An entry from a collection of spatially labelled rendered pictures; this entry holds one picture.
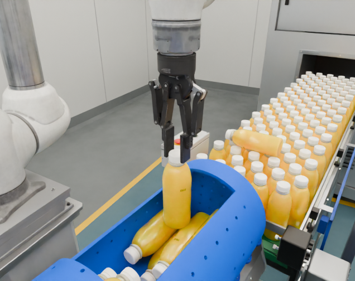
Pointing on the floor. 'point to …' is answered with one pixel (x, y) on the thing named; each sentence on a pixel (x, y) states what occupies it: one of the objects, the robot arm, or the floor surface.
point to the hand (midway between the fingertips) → (177, 145)
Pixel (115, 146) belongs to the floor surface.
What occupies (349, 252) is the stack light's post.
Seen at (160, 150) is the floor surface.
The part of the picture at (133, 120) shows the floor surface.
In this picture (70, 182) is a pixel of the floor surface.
